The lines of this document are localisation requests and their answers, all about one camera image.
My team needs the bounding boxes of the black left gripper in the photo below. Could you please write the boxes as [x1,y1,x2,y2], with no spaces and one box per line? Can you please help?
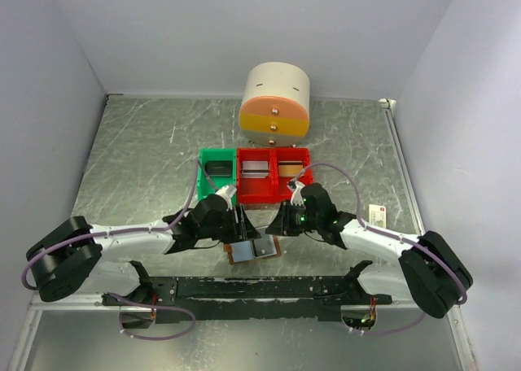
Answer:
[199,203,262,244]

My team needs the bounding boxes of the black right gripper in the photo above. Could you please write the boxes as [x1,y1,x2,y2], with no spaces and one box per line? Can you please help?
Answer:
[265,199,321,237]

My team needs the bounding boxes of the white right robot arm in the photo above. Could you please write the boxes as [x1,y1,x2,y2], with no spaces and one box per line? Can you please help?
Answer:
[266,181,474,318]

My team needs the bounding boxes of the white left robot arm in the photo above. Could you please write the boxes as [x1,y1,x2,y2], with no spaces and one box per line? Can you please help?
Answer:
[22,193,261,305]

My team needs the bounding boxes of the gold card in bin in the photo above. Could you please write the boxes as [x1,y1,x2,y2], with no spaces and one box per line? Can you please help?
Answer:
[278,161,304,178]

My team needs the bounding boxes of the silver card in bin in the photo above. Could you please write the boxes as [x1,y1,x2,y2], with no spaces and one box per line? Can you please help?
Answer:
[240,161,269,179]

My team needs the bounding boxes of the black card in bin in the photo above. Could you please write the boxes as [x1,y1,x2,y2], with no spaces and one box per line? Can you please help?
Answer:
[204,160,234,178]

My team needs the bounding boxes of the white small card box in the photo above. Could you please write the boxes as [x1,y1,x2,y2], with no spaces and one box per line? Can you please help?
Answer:
[368,204,387,229]

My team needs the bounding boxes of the red bin middle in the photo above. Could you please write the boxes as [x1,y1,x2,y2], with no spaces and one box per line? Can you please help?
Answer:
[237,148,279,204]

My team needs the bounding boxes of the red bin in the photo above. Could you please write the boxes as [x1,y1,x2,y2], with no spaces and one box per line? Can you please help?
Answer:
[237,148,279,204]
[275,147,311,201]

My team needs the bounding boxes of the green bin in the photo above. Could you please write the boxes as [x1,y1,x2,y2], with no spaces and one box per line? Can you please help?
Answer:
[197,148,237,200]

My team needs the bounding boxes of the red bin right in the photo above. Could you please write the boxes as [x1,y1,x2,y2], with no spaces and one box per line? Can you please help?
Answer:
[275,147,311,201]

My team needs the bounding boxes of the white round drawer cabinet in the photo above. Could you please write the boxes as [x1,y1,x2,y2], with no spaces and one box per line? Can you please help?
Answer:
[239,62,310,147]

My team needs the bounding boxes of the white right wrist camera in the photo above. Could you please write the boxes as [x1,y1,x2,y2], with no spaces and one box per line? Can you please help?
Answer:
[287,180,305,207]

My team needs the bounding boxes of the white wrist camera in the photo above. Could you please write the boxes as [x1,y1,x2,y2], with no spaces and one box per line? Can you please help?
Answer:
[216,185,237,205]
[287,180,305,207]

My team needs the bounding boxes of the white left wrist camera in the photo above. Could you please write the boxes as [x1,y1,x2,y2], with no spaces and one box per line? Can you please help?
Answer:
[216,185,237,205]

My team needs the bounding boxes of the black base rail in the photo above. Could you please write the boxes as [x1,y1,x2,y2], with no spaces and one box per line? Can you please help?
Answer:
[126,275,392,322]

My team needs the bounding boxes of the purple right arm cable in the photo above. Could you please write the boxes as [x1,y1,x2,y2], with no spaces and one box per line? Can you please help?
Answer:
[287,162,469,305]

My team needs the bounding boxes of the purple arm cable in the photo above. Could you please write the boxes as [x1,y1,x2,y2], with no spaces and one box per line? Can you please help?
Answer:
[20,159,215,293]
[287,162,469,305]

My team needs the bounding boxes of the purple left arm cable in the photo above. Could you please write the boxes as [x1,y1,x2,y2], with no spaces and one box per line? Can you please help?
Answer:
[20,159,215,293]

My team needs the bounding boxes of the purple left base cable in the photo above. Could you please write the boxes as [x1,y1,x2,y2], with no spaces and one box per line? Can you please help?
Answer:
[103,293,196,341]

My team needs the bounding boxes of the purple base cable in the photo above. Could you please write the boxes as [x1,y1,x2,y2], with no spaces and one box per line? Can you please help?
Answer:
[103,293,196,341]
[348,312,427,336]

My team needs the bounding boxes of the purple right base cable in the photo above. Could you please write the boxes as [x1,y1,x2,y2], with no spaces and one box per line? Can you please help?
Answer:
[348,312,427,336]

